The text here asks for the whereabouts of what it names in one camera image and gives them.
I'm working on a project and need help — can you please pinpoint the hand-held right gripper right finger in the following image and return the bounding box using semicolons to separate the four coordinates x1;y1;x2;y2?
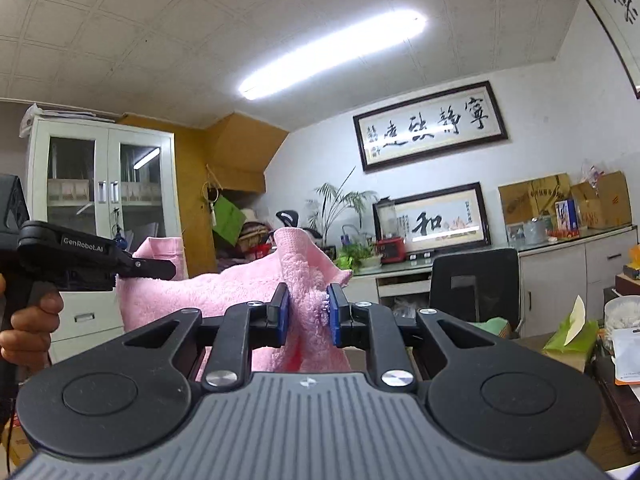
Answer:
327;284;501;392

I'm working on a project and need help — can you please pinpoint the white plastic bag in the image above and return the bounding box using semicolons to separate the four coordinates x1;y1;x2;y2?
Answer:
19;102;117;137

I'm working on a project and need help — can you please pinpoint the person's left hand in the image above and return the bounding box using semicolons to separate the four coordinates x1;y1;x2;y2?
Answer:
0;291;65;367

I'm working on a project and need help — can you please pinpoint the large cardboard box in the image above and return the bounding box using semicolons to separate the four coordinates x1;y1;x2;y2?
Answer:
498;173;572;227

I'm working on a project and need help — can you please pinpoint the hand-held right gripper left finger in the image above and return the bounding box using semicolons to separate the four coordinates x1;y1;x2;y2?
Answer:
122;283;291;393

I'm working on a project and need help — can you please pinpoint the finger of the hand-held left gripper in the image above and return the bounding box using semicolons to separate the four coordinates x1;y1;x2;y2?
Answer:
117;256;177;282

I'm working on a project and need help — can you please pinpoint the blue and white carton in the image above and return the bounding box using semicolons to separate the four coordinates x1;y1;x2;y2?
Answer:
554;198;581;235

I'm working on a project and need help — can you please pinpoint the white packet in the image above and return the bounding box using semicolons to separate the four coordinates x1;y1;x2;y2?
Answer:
612;327;640;387

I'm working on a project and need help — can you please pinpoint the green bag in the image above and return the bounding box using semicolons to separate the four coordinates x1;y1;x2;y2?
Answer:
212;194;247;247

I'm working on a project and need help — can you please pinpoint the small framed calligraphy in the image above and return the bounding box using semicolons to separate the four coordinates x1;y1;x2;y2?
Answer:
372;182;492;256

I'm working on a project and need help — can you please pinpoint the tall cardboard box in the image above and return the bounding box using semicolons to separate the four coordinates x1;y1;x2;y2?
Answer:
570;170;633;231

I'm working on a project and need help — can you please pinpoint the small green plant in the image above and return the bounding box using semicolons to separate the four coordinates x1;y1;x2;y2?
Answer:
334;244;382;274

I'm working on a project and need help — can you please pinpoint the pink towel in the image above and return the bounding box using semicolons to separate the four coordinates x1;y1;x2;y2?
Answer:
116;227;354;374

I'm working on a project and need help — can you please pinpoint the wide framed calligraphy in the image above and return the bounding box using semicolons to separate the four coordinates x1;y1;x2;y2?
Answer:
352;80;509;174

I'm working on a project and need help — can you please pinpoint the white low cabinet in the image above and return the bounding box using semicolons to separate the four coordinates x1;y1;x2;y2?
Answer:
344;225;639;347

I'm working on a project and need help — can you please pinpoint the ceiling tube light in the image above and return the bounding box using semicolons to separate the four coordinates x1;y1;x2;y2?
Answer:
237;12;429;101

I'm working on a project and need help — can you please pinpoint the white glass-door cabinet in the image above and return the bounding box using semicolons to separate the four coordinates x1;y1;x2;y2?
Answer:
25;114;184;363

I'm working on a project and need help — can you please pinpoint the potted palm plant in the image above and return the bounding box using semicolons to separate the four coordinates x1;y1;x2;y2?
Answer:
305;166;379;256

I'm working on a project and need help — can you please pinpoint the green tissue box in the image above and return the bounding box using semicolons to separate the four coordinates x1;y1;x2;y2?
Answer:
542;295;599;372

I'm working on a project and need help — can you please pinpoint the black office chair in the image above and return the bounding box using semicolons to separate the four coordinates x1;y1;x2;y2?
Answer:
428;247;522;339

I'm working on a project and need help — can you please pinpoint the red appliance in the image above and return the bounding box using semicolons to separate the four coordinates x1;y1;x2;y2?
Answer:
375;237;407;265

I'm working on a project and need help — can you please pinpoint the dark-framed calligraphy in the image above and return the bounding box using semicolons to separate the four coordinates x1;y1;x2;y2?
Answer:
583;0;640;100

